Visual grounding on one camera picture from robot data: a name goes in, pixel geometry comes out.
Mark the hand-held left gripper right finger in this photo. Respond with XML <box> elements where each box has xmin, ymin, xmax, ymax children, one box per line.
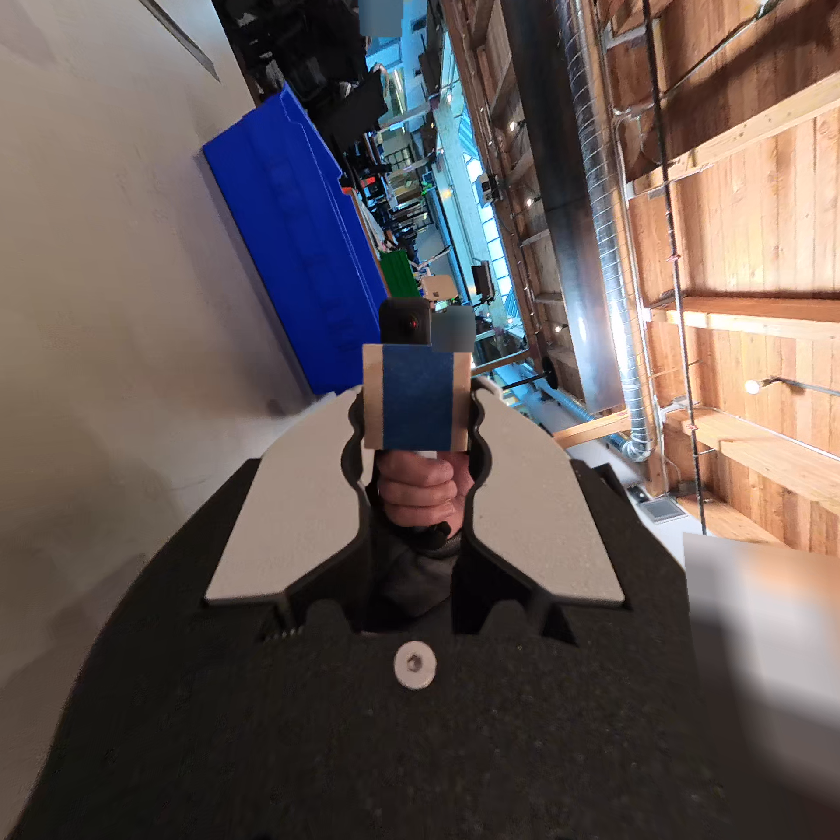
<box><xmin>457</xmin><ymin>381</ymin><xmax>626</xmax><ymax>634</ymax></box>

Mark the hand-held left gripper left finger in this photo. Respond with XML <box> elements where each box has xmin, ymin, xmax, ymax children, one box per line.
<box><xmin>205</xmin><ymin>387</ymin><xmax>376</xmax><ymax>632</ymax></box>

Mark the wooden cube with blue stripe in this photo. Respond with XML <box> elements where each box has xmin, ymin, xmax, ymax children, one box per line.
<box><xmin>362</xmin><ymin>343</ymin><xmax>472</xmax><ymax>455</ymax></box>

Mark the blue plastic bin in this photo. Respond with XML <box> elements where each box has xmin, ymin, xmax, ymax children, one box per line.
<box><xmin>201</xmin><ymin>85</ymin><xmax>389</xmax><ymax>396</ymax></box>

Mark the grey desk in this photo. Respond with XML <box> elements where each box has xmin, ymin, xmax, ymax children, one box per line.
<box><xmin>0</xmin><ymin>0</ymin><xmax>368</xmax><ymax>828</ymax></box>

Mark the person's right hand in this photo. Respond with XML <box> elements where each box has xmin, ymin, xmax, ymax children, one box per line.
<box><xmin>374</xmin><ymin>451</ymin><xmax>475</xmax><ymax>530</ymax></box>

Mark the green panel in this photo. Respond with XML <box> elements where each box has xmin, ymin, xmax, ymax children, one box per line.
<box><xmin>379</xmin><ymin>249</ymin><xmax>421</xmax><ymax>299</ymax></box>

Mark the white air vent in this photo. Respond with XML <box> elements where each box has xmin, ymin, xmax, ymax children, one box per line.
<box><xmin>638</xmin><ymin>495</ymin><xmax>689</xmax><ymax>524</ymax></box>

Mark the ribbed silver ventilation duct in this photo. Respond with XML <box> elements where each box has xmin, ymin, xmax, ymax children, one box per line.
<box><xmin>558</xmin><ymin>0</ymin><xmax>657</xmax><ymax>463</ymax></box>

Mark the black ceiling cable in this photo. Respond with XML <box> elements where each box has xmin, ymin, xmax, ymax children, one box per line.
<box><xmin>643</xmin><ymin>0</ymin><xmax>710</xmax><ymax>536</ymax></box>

